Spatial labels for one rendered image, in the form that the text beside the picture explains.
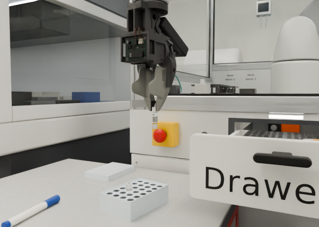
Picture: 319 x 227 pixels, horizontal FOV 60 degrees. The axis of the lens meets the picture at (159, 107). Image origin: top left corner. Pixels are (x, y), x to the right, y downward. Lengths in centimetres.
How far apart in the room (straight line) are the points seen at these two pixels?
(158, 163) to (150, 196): 32
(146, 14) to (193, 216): 40
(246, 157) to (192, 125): 39
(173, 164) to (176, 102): 19
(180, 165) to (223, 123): 19
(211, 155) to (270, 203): 11
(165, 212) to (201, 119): 33
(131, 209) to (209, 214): 15
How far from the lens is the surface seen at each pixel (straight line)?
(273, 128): 115
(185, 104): 84
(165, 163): 88
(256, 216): 86
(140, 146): 91
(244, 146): 46
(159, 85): 56
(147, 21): 55
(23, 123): 104
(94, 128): 131
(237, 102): 79
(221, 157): 47
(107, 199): 58
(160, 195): 61
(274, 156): 42
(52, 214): 62
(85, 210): 62
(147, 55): 51
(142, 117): 90
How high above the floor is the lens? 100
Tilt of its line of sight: 3 degrees down
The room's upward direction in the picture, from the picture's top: straight up
